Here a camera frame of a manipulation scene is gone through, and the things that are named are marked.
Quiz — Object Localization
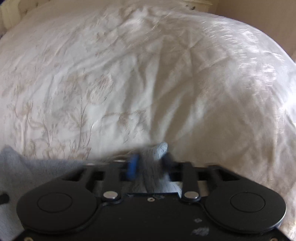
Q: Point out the cream floral bedspread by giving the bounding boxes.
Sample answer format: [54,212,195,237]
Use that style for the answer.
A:
[1,1,295,240]

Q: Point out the right white nightstand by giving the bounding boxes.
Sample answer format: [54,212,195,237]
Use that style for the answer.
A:
[183,0,219,13]

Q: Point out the cream tufted headboard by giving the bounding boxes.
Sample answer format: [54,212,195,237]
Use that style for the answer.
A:
[1,0,35,31]

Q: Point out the grey speckled pants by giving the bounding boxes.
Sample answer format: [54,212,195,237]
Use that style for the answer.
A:
[1,143,181,240]

